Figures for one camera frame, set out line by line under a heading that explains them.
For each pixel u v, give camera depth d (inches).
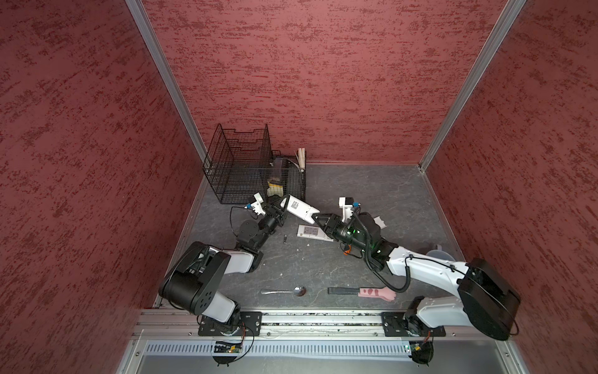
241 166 47.4
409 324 25.8
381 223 39.2
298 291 31.5
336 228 27.2
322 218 30.5
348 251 35.1
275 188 42.0
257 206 30.5
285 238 37.3
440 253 32.7
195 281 17.4
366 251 24.2
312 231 37.2
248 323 29.2
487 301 16.6
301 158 37.3
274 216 28.8
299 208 30.7
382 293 30.4
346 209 28.7
